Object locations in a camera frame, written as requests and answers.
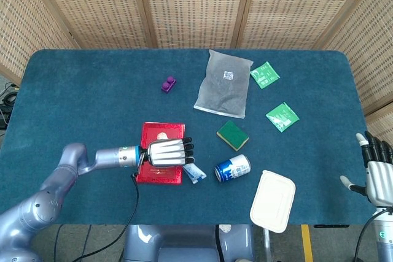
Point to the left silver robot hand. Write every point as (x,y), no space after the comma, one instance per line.
(167,153)

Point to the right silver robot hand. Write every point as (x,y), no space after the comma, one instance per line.
(373,170)

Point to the blue white small tube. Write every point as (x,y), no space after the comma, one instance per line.
(194,173)

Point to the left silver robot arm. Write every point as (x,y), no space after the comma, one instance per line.
(61,179)

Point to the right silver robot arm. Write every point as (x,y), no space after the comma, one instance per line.
(385,237)

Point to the red certificate folder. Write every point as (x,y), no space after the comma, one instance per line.
(159,176)

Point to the blue white drink can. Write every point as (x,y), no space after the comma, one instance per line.
(232,168)

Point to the yellow sponge with green scourer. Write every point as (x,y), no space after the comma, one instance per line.
(232,134)

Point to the purple toy building block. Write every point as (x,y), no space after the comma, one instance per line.
(168,85)

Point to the blue table cloth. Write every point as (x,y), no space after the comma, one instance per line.
(107,96)

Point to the grey translucent zip bag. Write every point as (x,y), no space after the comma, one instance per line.
(222,87)

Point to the silver robot torso base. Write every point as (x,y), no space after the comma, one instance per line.
(190,243)

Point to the cream lidded food container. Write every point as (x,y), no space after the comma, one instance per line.
(272,200)

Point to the green sachet with pale print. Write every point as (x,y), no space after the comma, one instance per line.
(282,117)

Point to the green sachet with white print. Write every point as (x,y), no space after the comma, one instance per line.
(264,75)

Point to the woven rattan folding screen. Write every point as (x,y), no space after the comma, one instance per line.
(196,7)

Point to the black equipment on floor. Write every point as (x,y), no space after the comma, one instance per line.
(7,102)

